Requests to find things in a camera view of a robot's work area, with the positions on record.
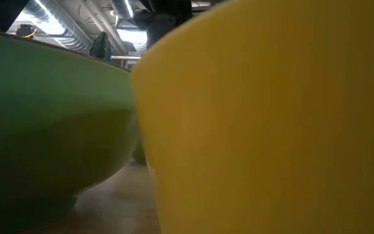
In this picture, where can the red floral bowl green outside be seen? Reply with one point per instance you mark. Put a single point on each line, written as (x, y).
(139, 156)
(44, 113)

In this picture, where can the yellow plastic mini bowl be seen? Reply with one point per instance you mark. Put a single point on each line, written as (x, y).
(255, 130)

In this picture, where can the bright ceiling light panel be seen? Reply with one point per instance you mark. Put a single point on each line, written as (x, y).
(132, 36)

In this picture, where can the long ceiling tube light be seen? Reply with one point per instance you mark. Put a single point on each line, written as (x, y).
(125, 57)

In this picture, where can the green cactus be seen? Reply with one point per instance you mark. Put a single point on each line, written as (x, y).
(101, 47)

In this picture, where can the small silver spiral duct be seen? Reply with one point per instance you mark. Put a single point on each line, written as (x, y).
(122, 8)

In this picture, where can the large silver spiral duct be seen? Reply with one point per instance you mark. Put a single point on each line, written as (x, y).
(67, 35)

